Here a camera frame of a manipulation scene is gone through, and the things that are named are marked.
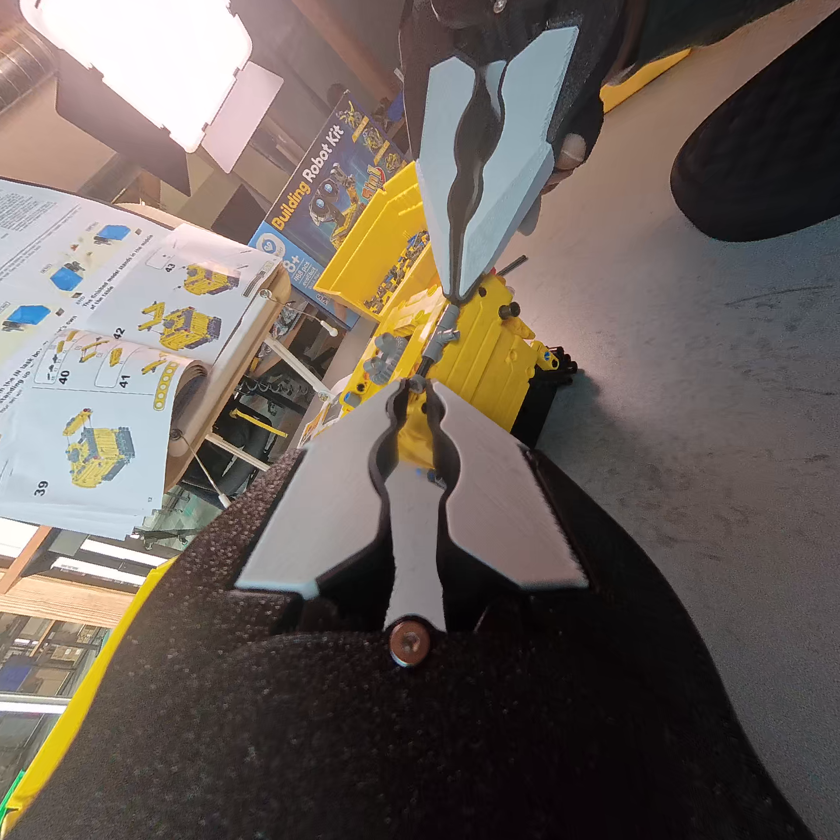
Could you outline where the person's right forearm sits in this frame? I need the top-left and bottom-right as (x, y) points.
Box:
(623, 0), (840, 67)

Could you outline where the yellow lego model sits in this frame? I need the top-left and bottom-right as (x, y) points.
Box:
(298, 276), (580, 475)

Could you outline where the pile of mixed lego pieces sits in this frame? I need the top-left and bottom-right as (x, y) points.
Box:
(363, 230), (435, 314)

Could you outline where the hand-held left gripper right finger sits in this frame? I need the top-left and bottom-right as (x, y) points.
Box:
(427, 381), (589, 592)

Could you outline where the white light panel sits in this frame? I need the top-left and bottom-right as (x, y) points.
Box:
(18, 0), (284, 176)

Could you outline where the wooden book stand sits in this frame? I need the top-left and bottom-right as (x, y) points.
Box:
(115, 202), (343, 494)

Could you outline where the lego instruction booklet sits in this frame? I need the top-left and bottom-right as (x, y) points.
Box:
(0, 223), (274, 540)

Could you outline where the white task instruction sheet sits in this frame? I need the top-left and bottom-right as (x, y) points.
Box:
(0, 176), (173, 421)

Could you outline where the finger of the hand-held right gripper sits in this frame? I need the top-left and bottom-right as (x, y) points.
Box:
(415, 56), (481, 301)
(458, 26), (580, 301)

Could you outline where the silver ventilation duct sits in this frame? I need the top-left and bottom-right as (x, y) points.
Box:
(0, 20), (61, 120)

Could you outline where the person's right hand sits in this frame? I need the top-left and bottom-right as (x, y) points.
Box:
(543, 131), (588, 193)

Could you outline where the dark blue toy box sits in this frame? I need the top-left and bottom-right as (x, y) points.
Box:
(247, 90), (409, 330)

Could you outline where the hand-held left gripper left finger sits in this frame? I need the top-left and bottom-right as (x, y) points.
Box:
(234, 379), (408, 599)

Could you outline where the dark rounded object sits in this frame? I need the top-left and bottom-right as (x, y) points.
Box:
(669, 26), (840, 244)

